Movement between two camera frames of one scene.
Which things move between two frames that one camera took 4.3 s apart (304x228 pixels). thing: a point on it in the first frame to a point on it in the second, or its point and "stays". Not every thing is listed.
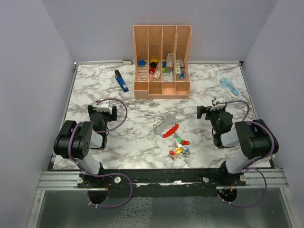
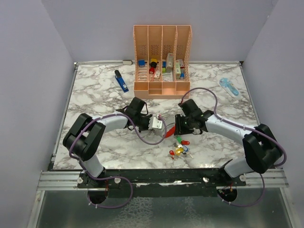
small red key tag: [172, 152] stays
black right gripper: [202, 109] to [179, 130]
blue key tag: [185, 148] stays
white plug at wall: [127, 62] stays
